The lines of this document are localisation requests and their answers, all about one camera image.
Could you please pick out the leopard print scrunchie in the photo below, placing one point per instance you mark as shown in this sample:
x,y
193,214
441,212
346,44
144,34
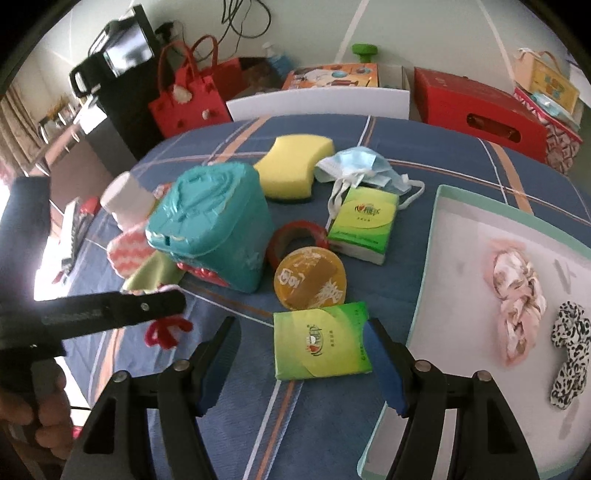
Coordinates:
x,y
570,350

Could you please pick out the red tape roll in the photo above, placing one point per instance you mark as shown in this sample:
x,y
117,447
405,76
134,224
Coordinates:
x,y
277,240

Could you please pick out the yellow round lid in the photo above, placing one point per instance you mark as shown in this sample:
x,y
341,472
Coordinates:
x,y
309,277

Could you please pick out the person's left hand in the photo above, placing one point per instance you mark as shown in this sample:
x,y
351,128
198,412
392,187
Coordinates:
x,y
53,415

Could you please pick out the light blue packet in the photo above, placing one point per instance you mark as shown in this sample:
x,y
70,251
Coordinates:
x,y
547,102

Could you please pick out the white cup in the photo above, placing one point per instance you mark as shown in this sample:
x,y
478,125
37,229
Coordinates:
x,y
122,194

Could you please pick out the red felt tote bag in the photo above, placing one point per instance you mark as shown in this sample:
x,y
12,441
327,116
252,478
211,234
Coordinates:
x,y
184,110

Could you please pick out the dark red bag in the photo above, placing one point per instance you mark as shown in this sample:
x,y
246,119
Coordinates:
x,y
226,78

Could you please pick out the white tray with teal rim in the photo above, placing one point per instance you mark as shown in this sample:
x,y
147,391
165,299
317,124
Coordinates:
x,y
452,286

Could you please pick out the white board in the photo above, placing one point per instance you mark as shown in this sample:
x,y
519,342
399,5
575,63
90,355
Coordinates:
x,y
323,104

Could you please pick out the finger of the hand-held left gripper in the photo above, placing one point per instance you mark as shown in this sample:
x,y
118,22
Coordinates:
x,y
120,310

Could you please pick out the red cardboard box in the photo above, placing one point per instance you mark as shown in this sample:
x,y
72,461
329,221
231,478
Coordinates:
x,y
461,101

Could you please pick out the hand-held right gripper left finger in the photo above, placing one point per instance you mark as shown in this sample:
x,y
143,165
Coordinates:
x,y
217,369

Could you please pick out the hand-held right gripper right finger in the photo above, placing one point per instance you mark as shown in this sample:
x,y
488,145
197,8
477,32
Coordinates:
x,y
388,369

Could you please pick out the pink chevron green hand towel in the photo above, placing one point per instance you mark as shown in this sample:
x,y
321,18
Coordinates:
x,y
127,251

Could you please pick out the teal wet wipes pack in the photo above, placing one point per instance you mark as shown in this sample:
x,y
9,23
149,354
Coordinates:
x,y
207,217

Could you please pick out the black water dispenser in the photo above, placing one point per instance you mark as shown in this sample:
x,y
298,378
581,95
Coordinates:
x,y
120,120

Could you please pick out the brown curtain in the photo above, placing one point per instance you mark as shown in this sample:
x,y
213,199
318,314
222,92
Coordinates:
x,y
14,134

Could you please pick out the red white patterned box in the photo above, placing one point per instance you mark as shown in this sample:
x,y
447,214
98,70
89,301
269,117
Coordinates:
x,y
561,143

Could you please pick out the orange toy box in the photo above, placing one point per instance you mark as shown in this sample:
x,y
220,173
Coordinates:
x,y
323,76

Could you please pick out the yellow sponge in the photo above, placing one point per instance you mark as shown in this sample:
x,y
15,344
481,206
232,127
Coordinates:
x,y
291,166

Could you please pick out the green tissue pack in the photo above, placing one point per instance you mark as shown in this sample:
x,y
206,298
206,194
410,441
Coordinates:
x,y
318,341
364,221

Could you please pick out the pink scrunchie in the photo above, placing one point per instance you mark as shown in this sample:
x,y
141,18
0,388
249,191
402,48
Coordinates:
x,y
512,300

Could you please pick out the blue face mask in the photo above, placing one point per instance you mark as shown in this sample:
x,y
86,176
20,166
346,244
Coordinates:
x,y
355,161

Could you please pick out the blue pump bottle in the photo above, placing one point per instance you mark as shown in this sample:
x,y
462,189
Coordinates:
x,y
277,62

